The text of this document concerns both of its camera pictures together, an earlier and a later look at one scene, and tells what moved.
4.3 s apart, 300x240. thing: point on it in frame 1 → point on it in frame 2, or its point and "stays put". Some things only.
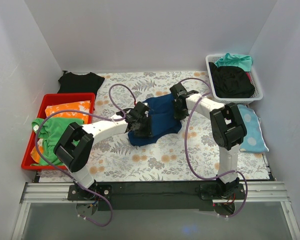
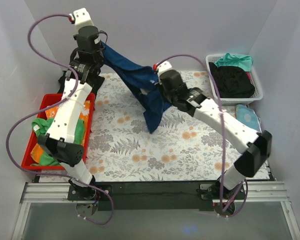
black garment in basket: (230, 82) stays put
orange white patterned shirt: (79, 116) stays put
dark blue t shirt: (163, 121) → (142, 79)
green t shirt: (49, 131) stays put
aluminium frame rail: (255, 192) stays put
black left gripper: (145, 125) → (100, 47)
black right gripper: (178, 110) → (163, 83)
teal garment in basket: (243, 61) stays put
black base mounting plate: (156, 196) stays put
